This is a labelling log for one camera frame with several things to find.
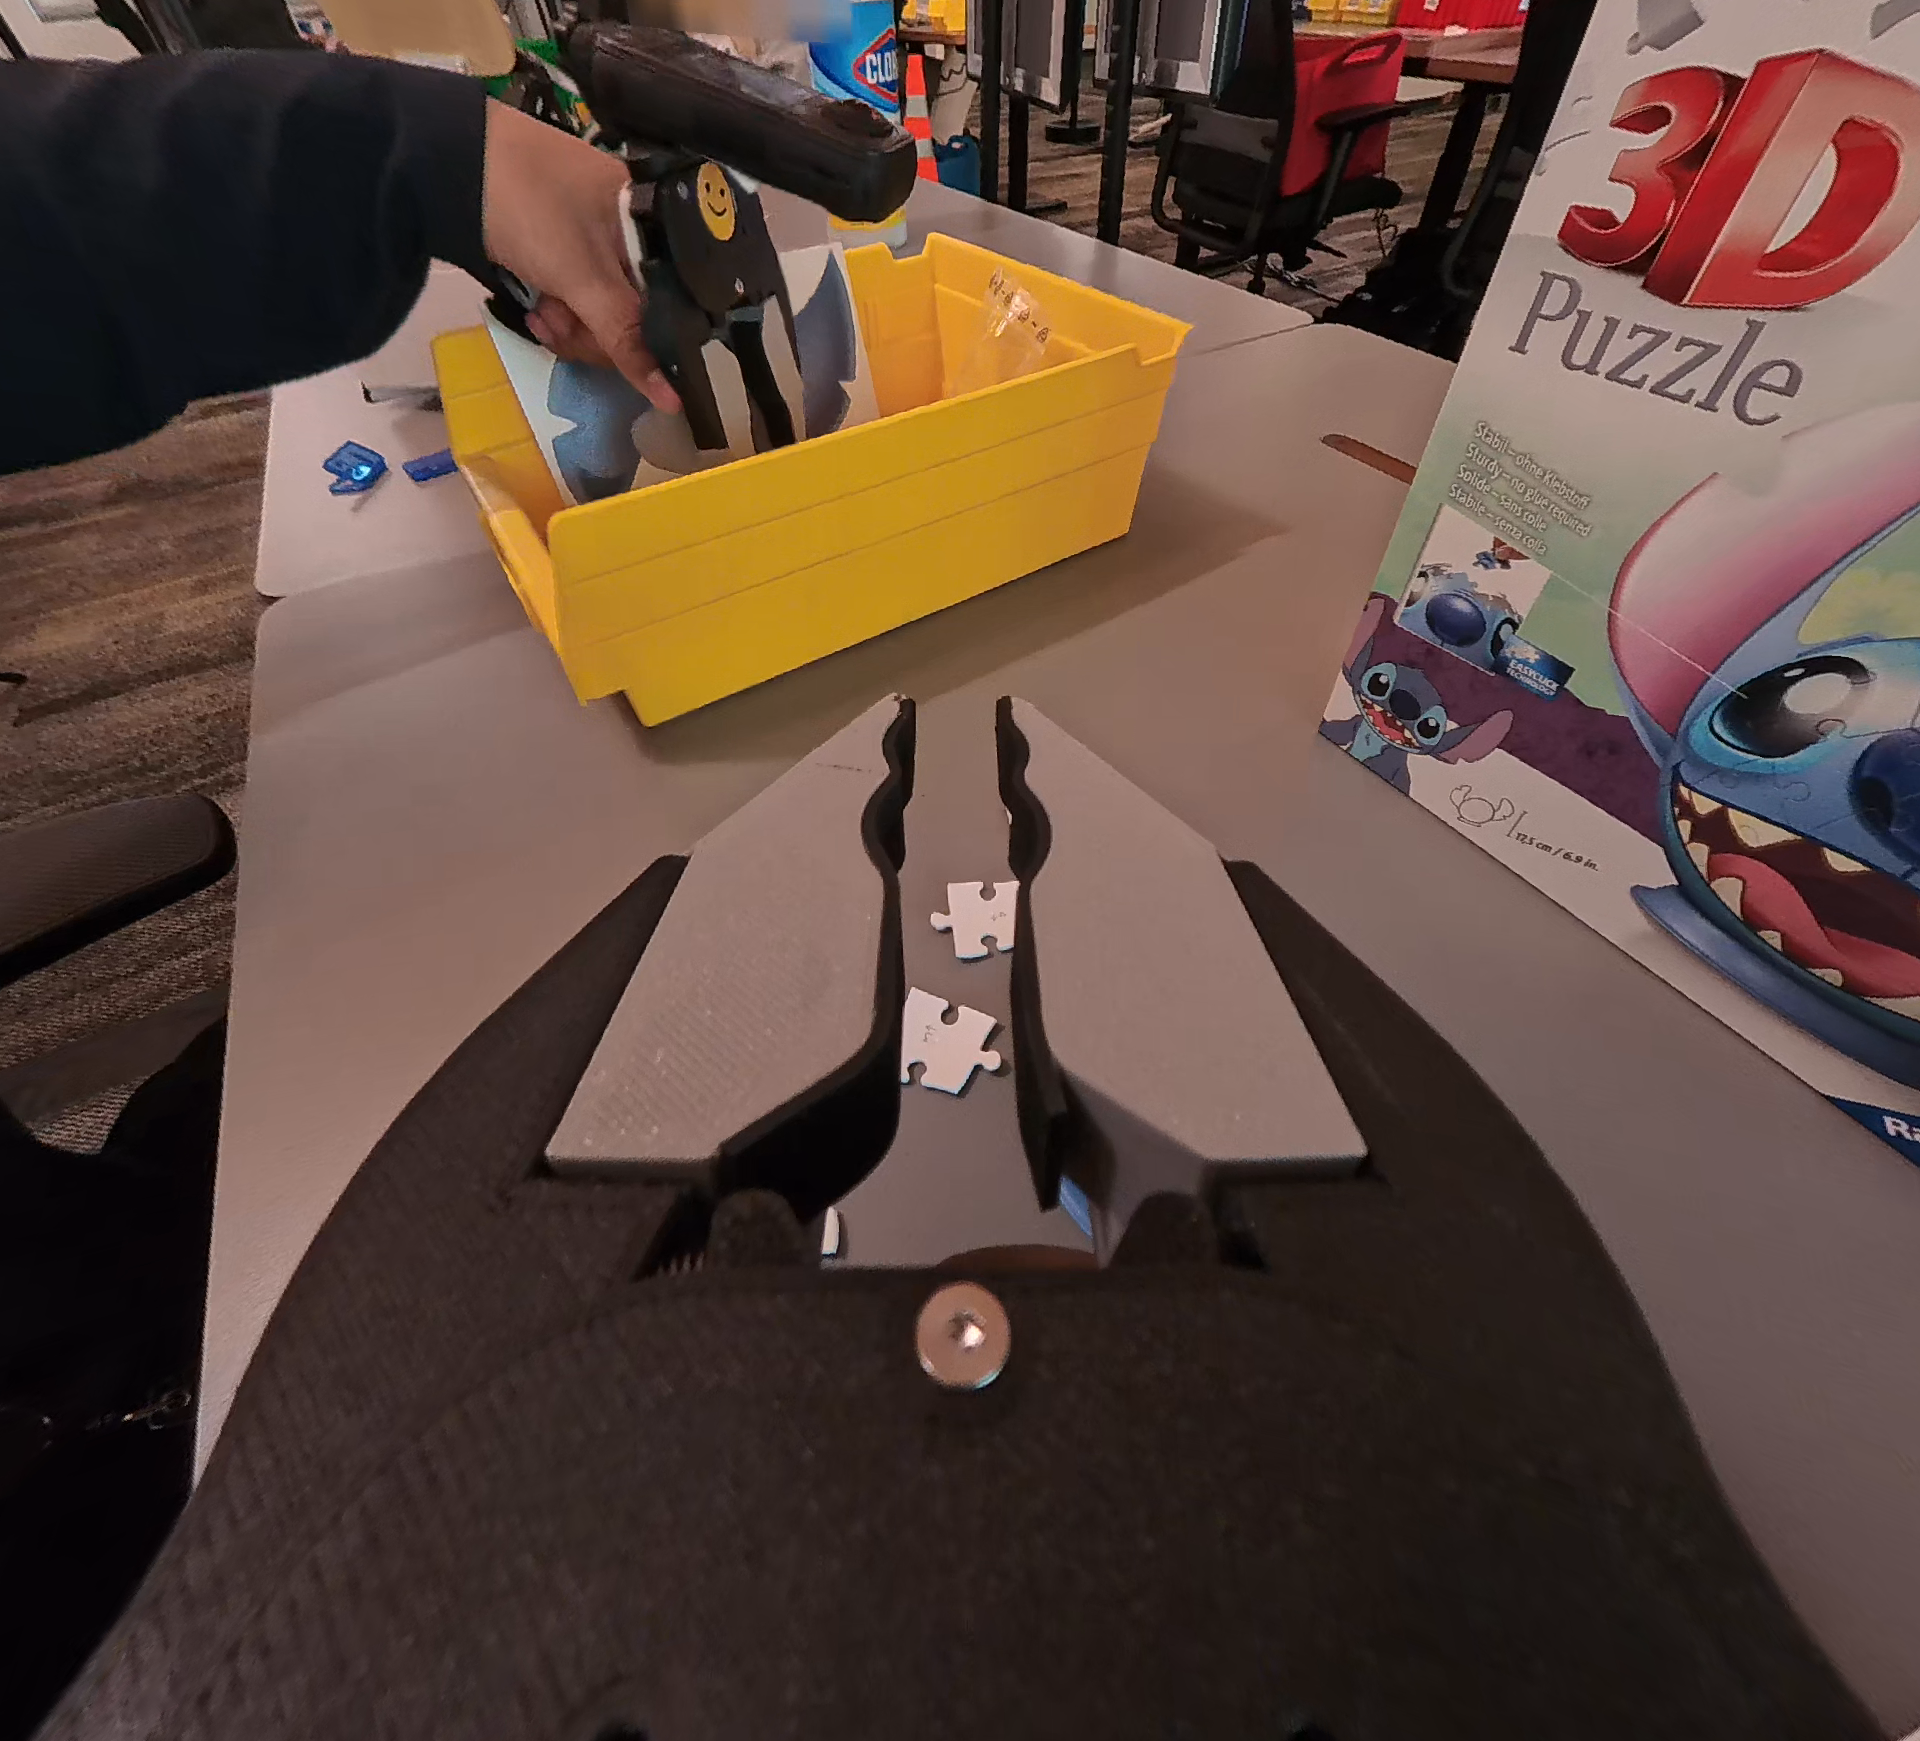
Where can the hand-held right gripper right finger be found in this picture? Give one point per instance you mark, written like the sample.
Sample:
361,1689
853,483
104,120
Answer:
1184,1007

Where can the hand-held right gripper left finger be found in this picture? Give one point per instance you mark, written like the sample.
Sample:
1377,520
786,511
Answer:
721,1007

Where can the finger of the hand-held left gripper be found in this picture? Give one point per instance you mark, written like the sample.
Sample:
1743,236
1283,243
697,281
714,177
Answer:
768,377
693,377

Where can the yellow plastic bin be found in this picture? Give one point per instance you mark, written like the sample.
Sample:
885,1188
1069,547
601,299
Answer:
841,541

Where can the person's left forearm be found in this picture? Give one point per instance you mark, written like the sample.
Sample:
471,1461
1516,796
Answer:
225,240

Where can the printed cardboard puzzle box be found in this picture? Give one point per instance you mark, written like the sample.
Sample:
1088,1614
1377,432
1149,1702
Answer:
1681,420

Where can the person's left hand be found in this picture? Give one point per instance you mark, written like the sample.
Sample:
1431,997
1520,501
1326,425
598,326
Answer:
570,257

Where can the blue ear cutout sheet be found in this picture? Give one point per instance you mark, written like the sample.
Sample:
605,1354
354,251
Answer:
601,436

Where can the cleaning wipes canister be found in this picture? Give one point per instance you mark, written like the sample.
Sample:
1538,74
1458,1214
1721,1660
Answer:
859,46

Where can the orange traffic cone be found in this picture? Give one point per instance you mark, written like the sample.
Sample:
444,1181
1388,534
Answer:
919,120

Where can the clear plastic bag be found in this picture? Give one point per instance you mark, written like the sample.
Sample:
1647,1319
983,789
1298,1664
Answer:
1021,325

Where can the blue plastic clip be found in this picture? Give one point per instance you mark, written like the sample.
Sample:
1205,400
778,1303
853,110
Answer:
356,467
431,468

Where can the black and red office chair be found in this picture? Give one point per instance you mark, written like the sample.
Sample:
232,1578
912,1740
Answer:
1320,120

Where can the person's dark jacket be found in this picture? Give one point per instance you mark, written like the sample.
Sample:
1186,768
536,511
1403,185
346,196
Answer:
91,1321

